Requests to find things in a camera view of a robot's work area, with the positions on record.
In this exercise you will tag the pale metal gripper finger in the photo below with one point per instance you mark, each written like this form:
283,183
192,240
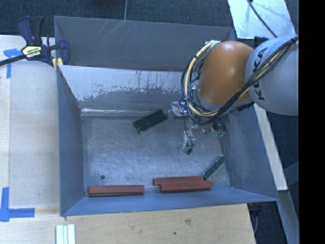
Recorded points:
188,138
175,111

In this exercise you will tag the dark green flat block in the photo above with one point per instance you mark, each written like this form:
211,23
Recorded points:
215,167
149,122

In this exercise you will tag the red-brown flat block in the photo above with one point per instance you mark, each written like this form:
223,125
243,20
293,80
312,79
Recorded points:
177,179
116,189
186,186

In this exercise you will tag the grey metal bin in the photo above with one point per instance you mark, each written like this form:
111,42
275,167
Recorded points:
132,149

